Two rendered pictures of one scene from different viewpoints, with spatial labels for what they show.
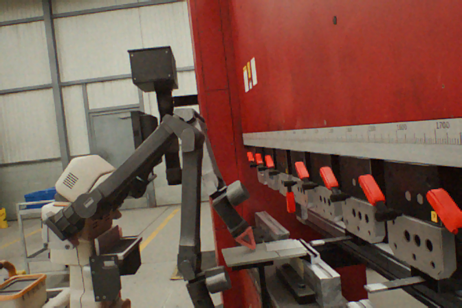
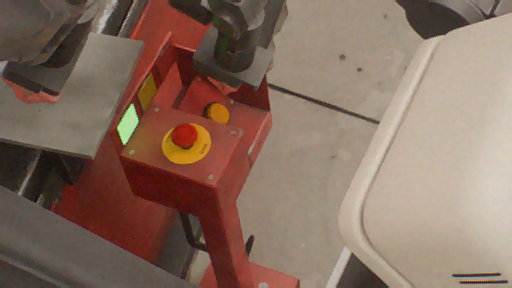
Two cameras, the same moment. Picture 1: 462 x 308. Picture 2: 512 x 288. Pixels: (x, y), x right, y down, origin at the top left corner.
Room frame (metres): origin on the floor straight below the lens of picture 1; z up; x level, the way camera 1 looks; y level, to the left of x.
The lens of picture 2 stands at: (1.87, 0.55, 1.87)
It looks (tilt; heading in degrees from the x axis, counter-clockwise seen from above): 54 degrees down; 206
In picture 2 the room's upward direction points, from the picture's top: 6 degrees counter-clockwise
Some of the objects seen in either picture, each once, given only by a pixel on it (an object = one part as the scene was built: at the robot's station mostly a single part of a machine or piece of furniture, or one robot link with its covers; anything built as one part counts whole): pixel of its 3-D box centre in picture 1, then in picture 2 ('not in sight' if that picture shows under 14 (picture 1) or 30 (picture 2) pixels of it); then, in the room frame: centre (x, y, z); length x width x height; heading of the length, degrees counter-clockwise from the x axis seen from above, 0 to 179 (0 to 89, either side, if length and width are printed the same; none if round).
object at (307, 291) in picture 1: (293, 281); not in sight; (1.34, -0.16, 0.89); 0.30 x 0.05 x 0.03; 7
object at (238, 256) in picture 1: (262, 251); (22, 80); (1.37, -0.07, 1.00); 0.26 x 0.18 x 0.01; 97
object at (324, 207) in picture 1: (337, 183); not in sight; (1.02, -0.26, 1.26); 0.15 x 0.09 x 0.17; 7
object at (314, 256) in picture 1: (306, 250); not in sight; (1.37, -0.22, 0.98); 0.20 x 0.03 x 0.03; 7
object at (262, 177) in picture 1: (268, 163); not in sight; (1.81, -0.16, 1.26); 0.15 x 0.09 x 0.17; 7
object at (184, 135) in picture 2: not in sight; (185, 139); (1.27, 0.08, 0.79); 0.04 x 0.04 x 0.04
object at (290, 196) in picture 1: (291, 196); not in sight; (1.23, -0.17, 1.20); 0.04 x 0.02 x 0.10; 97
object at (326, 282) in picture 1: (310, 271); not in sight; (1.34, -0.22, 0.92); 0.39 x 0.06 x 0.10; 7
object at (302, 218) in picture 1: (300, 208); not in sight; (1.39, -0.22, 1.13); 0.10 x 0.02 x 0.10; 7
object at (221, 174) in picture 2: not in sight; (196, 128); (1.23, 0.07, 0.75); 0.20 x 0.16 x 0.18; 0
